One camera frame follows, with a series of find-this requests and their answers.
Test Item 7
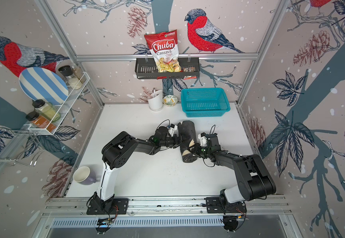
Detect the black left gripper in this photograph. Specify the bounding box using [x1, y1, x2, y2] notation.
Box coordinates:
[159, 133, 190, 149]

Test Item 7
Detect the black pillowcase with cream flowers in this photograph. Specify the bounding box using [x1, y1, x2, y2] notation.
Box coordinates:
[178, 121, 197, 163]

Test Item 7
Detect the teal plastic basket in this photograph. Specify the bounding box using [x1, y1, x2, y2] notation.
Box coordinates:
[180, 88, 231, 118]

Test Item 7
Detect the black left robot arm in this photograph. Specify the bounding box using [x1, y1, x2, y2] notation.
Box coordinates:
[95, 127, 182, 206]

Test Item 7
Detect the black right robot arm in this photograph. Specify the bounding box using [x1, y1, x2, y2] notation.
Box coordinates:
[192, 133, 277, 207]

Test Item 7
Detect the white utensil cup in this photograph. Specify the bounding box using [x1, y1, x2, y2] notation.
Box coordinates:
[148, 90, 163, 112]

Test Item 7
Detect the small patterned bowl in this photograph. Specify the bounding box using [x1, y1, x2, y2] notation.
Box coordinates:
[163, 95, 178, 107]

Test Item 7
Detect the purple mug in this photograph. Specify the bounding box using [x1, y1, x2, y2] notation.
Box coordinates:
[73, 166, 97, 185]

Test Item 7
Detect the red Chuba chips bag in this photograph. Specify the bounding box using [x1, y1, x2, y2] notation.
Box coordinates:
[145, 30, 181, 73]

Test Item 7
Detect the black-lid spice jar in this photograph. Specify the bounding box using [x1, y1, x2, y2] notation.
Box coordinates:
[58, 65, 83, 90]

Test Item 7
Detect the green spice jar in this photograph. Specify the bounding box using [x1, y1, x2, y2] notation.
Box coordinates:
[32, 99, 61, 123]

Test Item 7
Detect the orange spice jar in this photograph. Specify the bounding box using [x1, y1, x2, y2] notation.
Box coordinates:
[25, 111, 56, 133]

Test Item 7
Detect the blue striped plate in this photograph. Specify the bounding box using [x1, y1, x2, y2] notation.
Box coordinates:
[19, 67, 69, 106]

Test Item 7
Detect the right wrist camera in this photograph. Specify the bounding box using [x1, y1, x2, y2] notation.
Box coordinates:
[198, 132, 208, 147]

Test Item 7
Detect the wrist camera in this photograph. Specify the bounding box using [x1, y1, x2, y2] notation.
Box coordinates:
[168, 124, 178, 136]
[198, 132, 208, 147]

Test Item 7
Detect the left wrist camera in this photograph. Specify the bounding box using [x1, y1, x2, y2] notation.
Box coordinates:
[168, 124, 178, 136]

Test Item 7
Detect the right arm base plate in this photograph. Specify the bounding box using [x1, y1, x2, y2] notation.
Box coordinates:
[204, 195, 247, 214]

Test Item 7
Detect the black wall-mounted wire shelf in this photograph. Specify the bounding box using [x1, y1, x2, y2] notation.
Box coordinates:
[135, 58, 200, 79]

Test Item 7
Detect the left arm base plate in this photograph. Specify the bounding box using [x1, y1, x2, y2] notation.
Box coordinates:
[86, 192, 129, 215]

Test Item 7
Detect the white wire spice rack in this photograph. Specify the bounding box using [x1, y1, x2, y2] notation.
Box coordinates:
[19, 67, 91, 135]

